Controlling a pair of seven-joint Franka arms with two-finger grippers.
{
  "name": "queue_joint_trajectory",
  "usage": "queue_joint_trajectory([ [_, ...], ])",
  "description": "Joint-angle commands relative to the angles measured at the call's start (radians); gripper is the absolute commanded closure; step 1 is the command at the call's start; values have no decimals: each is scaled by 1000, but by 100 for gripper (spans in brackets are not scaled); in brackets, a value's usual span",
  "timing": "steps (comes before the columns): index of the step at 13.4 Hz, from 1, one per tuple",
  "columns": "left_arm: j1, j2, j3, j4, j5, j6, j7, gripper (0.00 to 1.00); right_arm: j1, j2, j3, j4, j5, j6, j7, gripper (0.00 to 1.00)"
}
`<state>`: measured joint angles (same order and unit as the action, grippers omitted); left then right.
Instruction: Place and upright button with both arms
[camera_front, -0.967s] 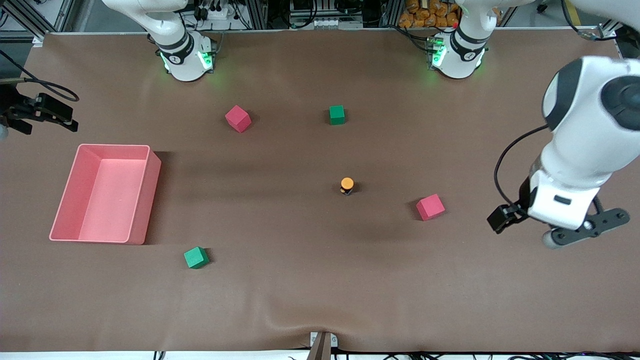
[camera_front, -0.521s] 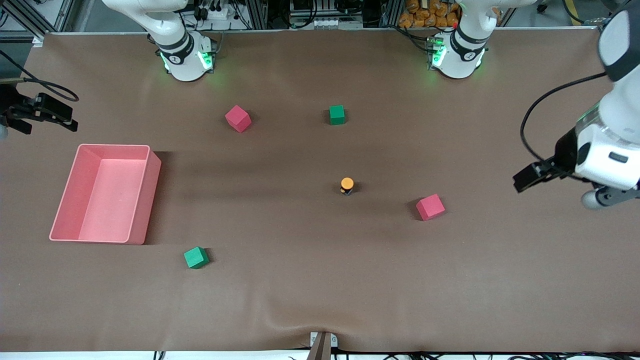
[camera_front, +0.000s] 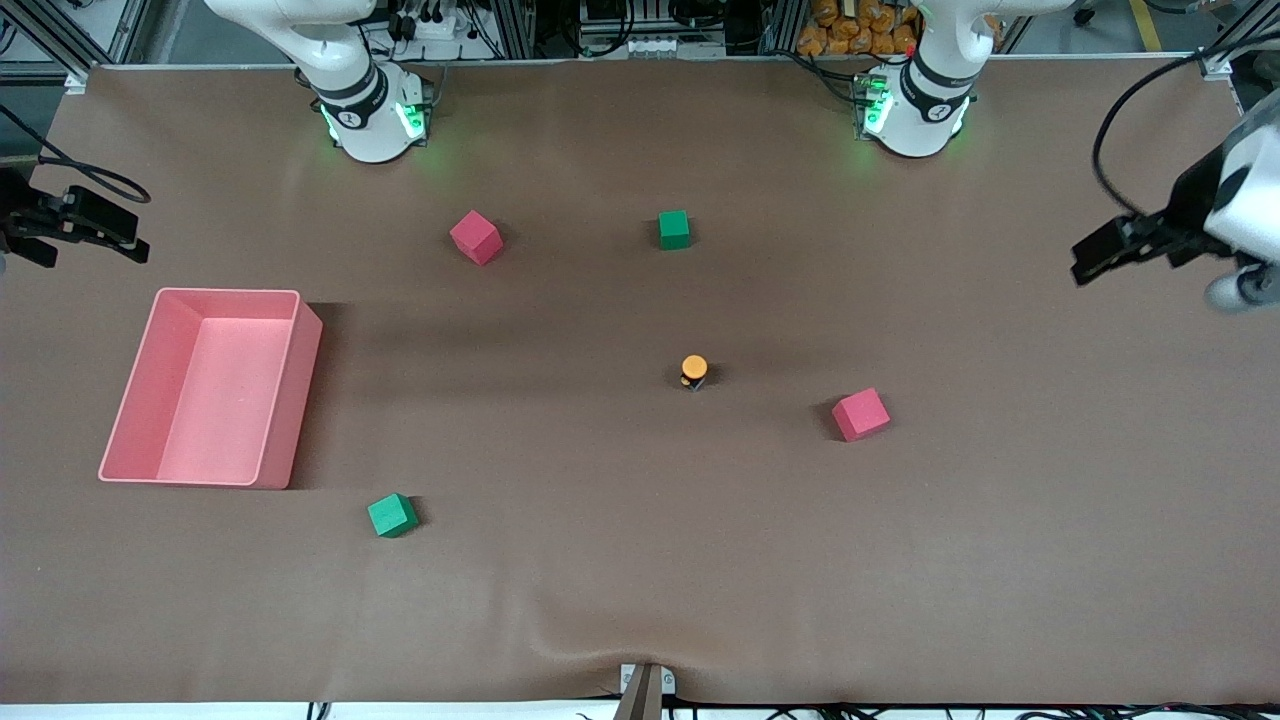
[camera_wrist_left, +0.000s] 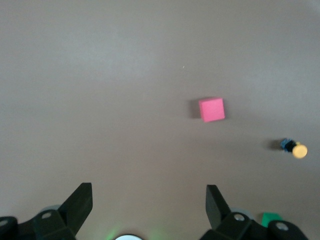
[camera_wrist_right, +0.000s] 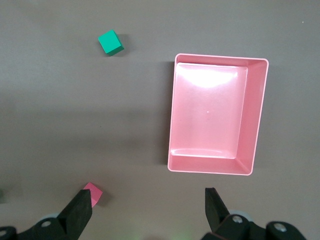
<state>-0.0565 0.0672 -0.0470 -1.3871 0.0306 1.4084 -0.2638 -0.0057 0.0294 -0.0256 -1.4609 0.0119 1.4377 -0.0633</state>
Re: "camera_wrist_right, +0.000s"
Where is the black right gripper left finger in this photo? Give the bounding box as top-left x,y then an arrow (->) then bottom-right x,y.
0,188 -> 93,240

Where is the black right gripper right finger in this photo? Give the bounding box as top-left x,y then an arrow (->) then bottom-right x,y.
201,187 -> 308,240

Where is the pink foam cube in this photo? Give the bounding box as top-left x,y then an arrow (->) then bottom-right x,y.
83,181 -> 104,208

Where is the pink plastic bin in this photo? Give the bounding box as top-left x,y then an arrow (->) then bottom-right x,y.
166,52 -> 270,177

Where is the brown table cover mat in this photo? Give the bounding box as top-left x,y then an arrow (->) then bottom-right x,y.
0,0 -> 320,240

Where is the green foam cube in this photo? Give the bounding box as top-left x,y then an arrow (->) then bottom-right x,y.
97,29 -> 125,57

